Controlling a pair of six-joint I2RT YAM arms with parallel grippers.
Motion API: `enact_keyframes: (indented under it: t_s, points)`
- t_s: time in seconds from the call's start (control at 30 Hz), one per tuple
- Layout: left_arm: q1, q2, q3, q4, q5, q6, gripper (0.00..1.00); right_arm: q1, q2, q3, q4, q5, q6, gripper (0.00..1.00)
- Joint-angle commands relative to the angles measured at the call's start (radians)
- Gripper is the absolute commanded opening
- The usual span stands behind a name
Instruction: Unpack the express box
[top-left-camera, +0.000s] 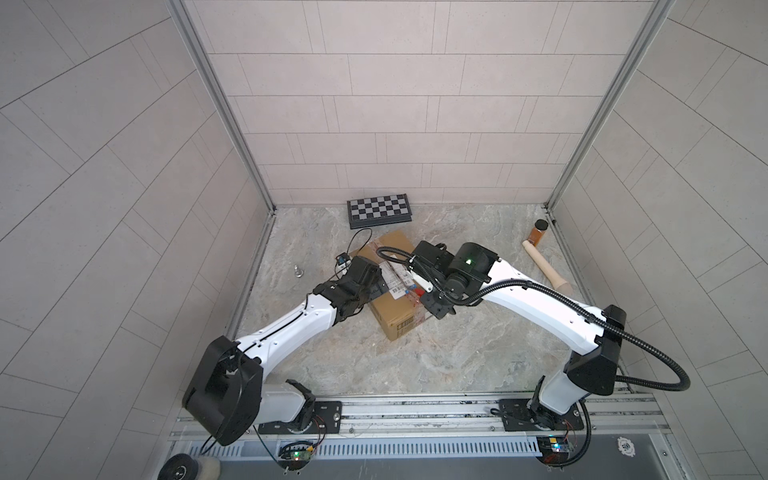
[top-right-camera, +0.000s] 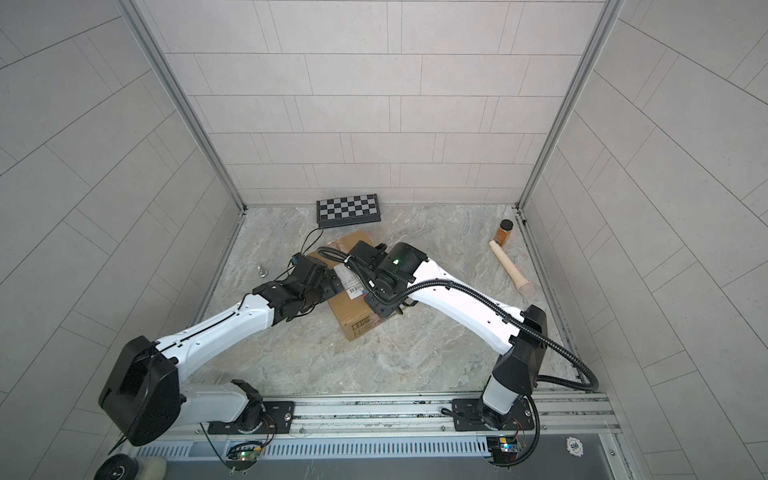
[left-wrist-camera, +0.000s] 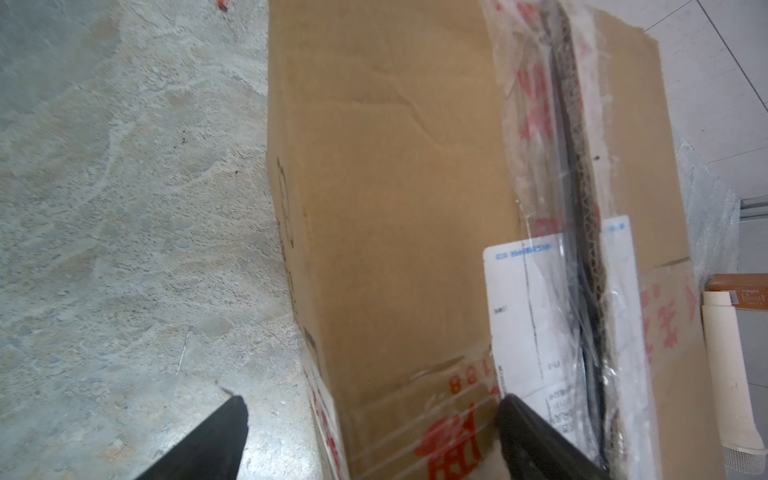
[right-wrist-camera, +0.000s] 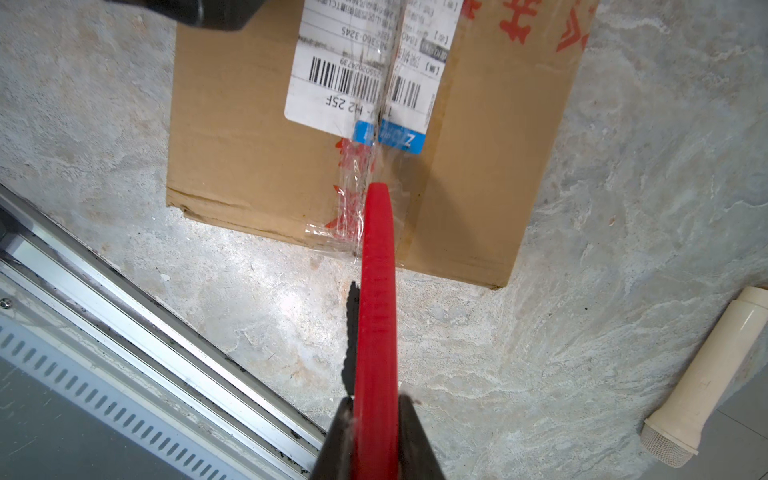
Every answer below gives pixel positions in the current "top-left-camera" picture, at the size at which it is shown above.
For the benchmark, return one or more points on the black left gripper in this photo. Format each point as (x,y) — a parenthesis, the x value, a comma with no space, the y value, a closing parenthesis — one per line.
(374,292)

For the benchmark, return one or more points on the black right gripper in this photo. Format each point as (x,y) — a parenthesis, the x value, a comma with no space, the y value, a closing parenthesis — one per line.
(434,309)

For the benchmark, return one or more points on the brown cardboard express box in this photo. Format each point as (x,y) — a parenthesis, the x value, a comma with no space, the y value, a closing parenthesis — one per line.
(396,312)

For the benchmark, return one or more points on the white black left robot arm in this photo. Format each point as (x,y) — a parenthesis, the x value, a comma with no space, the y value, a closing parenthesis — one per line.
(228,394)

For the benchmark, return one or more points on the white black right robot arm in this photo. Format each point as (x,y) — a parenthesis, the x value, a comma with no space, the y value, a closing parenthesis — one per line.
(476,273)

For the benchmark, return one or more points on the black white chessboard case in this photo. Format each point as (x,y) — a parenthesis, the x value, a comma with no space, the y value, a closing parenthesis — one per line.
(378,211)

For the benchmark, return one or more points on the brown spice jar black lid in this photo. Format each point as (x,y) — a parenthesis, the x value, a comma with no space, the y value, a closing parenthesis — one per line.
(537,232)

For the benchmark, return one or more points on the wooden rolling pin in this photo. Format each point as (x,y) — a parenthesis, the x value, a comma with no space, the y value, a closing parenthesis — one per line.
(558,282)

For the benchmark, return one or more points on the left green circuit board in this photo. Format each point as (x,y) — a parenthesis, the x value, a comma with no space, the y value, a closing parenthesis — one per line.
(300,451)

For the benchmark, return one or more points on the green circuit board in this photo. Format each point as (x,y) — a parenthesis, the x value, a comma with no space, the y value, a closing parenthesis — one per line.
(554,449)
(300,451)

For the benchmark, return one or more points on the right green circuit board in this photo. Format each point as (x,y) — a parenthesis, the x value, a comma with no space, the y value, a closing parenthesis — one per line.
(554,449)

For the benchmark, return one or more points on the white round sticker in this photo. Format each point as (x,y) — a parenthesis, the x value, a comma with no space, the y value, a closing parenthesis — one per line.
(626,447)

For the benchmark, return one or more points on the black wheel roller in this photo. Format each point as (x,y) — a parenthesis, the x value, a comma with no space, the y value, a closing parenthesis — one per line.
(179,467)

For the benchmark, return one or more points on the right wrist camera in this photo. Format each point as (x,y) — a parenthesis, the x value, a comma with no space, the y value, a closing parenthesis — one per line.
(422,281)

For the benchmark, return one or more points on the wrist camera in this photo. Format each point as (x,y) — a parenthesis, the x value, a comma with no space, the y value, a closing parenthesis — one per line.
(422,281)
(342,261)

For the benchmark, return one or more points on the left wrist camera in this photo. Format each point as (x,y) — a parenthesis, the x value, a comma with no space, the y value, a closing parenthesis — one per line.
(342,261)

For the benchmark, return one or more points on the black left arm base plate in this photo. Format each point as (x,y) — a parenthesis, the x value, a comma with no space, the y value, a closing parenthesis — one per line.
(322,417)

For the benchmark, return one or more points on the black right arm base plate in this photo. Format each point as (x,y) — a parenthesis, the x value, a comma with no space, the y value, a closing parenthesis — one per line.
(517,416)

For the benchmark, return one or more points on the aluminium mounting rail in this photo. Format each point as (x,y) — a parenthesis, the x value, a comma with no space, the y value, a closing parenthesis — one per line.
(443,416)

